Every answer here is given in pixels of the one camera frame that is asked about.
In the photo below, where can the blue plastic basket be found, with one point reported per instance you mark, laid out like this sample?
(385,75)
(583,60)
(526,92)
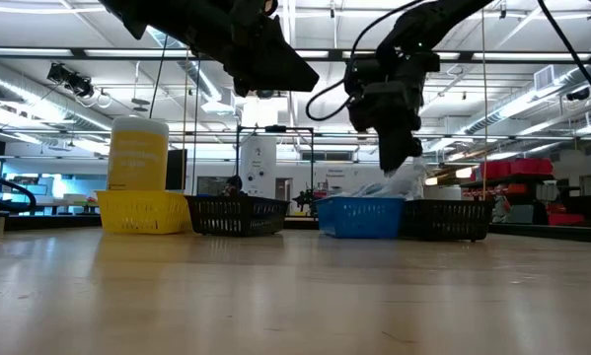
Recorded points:
(359,219)

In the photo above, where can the white pillar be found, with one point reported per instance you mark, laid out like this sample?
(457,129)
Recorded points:
(258,163)

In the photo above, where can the yellow plastic basket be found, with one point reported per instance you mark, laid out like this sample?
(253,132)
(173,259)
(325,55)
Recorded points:
(144,212)

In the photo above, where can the black rig crossbar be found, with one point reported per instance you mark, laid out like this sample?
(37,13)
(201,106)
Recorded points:
(335,54)

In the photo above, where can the dark storage shelf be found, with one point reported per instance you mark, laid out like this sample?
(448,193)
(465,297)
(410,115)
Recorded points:
(507,179)

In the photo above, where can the silver ventilation duct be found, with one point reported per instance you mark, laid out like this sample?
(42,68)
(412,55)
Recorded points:
(522,106)
(28,98)

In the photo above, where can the teal white toothbrush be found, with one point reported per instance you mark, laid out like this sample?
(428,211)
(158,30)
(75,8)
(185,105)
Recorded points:
(408,182)

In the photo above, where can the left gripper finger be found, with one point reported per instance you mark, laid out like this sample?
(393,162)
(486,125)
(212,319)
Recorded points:
(285,69)

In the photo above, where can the person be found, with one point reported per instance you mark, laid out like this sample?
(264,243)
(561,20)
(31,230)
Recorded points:
(233,186)

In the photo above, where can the yellow wipes canister white lid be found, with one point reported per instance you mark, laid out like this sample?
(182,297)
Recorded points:
(137,158)

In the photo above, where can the black plastic mesh basket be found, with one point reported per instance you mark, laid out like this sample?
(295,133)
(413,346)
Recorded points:
(445,219)
(236,217)

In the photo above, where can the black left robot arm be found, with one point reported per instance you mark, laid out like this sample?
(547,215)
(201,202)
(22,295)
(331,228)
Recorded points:
(176,20)

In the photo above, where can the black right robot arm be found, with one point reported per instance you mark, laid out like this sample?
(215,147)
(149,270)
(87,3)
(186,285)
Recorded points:
(433,24)

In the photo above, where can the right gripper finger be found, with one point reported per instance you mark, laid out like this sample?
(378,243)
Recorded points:
(393,148)
(414,147)

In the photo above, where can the black flat screen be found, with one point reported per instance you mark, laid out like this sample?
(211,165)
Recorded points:
(176,170)

